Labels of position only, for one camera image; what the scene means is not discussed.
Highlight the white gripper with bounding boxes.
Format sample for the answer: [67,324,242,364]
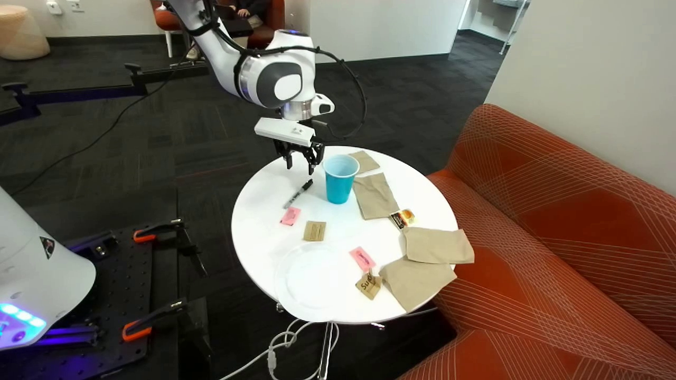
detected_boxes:
[252,115,328,178]

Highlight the blue plastic cup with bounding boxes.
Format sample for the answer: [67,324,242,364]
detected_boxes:
[322,152,362,206]

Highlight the pink sweetener packet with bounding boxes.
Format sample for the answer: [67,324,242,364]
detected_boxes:
[349,244,379,274]
[279,205,305,227]

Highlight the large flat brown napkin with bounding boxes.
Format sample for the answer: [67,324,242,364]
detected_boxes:
[349,150,383,178]

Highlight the brown sugar packet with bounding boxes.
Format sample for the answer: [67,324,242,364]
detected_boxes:
[301,220,329,243]

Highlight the creased brown napkin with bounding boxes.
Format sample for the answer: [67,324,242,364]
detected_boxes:
[351,170,402,221]

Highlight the orange and black packet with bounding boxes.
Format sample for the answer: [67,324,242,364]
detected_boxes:
[389,206,419,229]

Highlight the clear plastic plate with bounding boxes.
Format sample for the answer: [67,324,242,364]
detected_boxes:
[277,241,367,319]

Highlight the gold brown packet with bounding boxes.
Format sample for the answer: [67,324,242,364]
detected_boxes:
[352,271,384,302]

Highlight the seated person dark clothes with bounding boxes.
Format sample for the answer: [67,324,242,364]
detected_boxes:
[184,0,288,62]

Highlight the folded brown napkin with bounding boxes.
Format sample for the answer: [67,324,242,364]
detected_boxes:
[400,224,478,265]

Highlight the crumpled brown napkin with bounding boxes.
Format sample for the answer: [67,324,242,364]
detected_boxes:
[379,255,459,313]

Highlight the orange chair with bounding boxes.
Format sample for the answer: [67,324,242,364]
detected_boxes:
[147,0,185,58]

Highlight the black boom bar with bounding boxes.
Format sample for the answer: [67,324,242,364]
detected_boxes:
[0,62,214,129]

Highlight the orange patterned corner sofa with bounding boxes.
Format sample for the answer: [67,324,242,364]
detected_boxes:
[397,103,676,380]

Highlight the white device with purple lights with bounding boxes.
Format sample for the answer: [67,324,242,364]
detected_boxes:
[0,186,100,353]

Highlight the beige round stool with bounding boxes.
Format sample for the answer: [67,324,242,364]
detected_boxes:
[0,1,53,62]

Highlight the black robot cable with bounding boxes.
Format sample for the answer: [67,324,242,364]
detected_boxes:
[305,44,370,145]

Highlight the orange handled clamp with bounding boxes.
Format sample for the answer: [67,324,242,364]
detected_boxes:
[121,297,206,347]
[131,217,206,272]

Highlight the white cable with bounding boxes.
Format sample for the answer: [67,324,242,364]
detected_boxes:
[308,320,344,380]
[219,319,314,380]

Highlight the thin black floor cable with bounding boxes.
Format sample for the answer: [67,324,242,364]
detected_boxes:
[9,81,172,197]

